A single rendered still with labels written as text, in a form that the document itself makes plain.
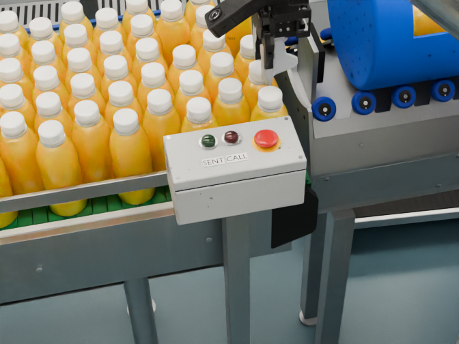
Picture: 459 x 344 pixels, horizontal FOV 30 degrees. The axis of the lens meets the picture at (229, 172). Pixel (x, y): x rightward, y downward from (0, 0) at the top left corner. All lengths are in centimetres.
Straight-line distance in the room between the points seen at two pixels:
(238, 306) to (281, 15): 55
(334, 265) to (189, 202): 72
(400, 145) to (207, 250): 41
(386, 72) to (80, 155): 53
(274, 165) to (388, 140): 41
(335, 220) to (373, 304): 68
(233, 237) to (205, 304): 103
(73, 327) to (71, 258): 93
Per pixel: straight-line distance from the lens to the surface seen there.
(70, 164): 139
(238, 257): 146
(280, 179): 128
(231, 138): 128
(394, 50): 145
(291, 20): 135
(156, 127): 141
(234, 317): 160
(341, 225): 183
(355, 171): 164
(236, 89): 140
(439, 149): 167
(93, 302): 247
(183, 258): 156
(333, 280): 199
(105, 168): 145
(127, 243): 150
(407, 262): 255
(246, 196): 129
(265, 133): 128
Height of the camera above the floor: 202
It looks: 47 degrees down
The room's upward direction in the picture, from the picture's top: 2 degrees counter-clockwise
